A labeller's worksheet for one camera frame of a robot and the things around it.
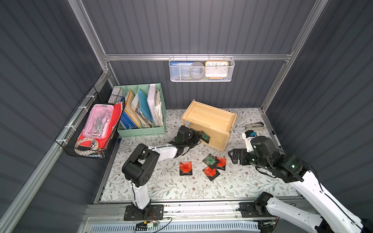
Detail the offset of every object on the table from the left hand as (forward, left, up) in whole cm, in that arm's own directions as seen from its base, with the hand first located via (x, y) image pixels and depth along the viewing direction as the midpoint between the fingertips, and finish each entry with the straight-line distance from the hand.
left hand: (202, 135), depth 90 cm
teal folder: (+17, +38, +10) cm, 43 cm away
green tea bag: (+1, -2, -4) cm, 4 cm away
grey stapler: (+16, -43, -12) cm, 48 cm away
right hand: (-19, -15, +12) cm, 27 cm away
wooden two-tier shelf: (+3, -8, +8) cm, 12 cm away
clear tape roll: (-16, +53, +16) cm, 58 cm away
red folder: (+4, +47, +19) cm, 51 cm away
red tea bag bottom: (-20, -5, -12) cm, 24 cm away
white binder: (+17, +33, +13) cm, 39 cm away
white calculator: (+21, -31, -11) cm, 39 cm away
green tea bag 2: (-12, -5, -12) cm, 17 cm away
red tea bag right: (-13, -11, -12) cm, 21 cm away
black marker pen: (+7, -57, -16) cm, 60 cm away
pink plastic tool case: (-5, +53, +18) cm, 56 cm away
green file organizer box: (+13, +47, -3) cm, 49 cm away
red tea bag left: (-16, +11, -12) cm, 23 cm away
